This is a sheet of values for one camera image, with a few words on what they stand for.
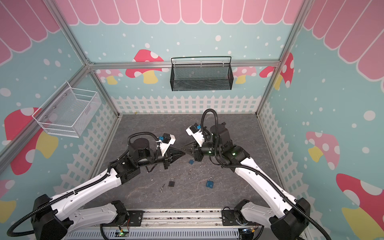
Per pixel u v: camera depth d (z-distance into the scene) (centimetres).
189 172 89
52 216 39
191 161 94
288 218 37
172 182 86
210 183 86
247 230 72
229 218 74
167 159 59
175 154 63
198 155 61
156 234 158
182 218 76
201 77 93
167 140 57
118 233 72
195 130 58
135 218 75
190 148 60
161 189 83
